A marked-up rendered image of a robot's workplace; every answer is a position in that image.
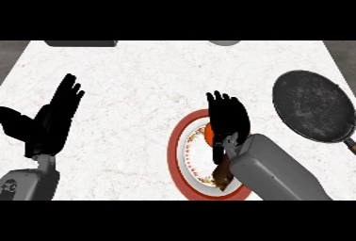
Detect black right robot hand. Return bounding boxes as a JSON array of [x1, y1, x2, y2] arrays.
[[204, 90, 251, 166]]

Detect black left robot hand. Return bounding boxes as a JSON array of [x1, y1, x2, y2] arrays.
[[0, 72, 86, 159]]

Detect orange squash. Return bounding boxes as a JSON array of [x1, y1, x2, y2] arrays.
[[203, 121, 216, 149]]

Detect red-rimmed white plate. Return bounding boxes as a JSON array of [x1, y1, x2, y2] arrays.
[[166, 108, 254, 201]]

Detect black frying pan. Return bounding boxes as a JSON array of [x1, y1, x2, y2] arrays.
[[272, 69, 356, 155]]

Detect grey round object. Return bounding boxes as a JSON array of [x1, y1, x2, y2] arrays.
[[207, 40, 243, 47]]

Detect dark grey appliance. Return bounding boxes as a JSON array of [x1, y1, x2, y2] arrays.
[[43, 40, 120, 48]]

